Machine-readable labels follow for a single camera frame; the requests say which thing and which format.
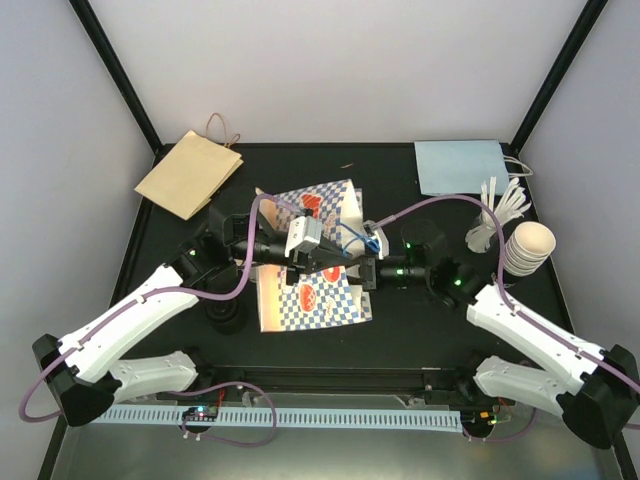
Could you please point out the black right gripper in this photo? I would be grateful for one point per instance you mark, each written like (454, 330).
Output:
(369, 272)

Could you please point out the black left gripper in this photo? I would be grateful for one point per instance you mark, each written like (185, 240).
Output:
(316, 257)

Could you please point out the blue checkered paper bag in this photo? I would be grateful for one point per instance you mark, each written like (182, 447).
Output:
(323, 299)

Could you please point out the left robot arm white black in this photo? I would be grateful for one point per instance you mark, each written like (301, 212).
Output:
(243, 229)

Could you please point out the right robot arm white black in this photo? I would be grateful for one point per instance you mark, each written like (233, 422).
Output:
(593, 390)

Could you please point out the stack of black lids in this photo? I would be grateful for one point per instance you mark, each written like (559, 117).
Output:
(227, 317)

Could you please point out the light blue paper bag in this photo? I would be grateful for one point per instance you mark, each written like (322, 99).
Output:
(462, 166)

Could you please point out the brown kraft paper bag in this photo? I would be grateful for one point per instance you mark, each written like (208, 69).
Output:
(184, 181)

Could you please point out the stack of paper cups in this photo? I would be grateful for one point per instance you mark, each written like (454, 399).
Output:
(529, 246)

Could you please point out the small electronics board right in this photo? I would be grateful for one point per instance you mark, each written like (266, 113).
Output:
(486, 419)

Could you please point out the small electronics board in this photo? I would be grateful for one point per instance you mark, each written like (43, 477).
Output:
(199, 414)
(486, 419)

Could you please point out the small electronics board left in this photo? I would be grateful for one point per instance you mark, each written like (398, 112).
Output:
(199, 414)

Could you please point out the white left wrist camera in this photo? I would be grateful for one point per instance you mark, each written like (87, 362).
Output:
(304, 235)

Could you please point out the light blue slotted cable duct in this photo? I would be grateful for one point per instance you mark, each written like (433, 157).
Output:
(369, 419)

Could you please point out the right black frame post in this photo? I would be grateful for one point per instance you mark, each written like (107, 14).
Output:
(576, 38)

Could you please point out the black frame post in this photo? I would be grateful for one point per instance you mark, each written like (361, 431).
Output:
(576, 38)
(103, 46)

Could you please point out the left black frame post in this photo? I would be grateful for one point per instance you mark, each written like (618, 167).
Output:
(103, 46)

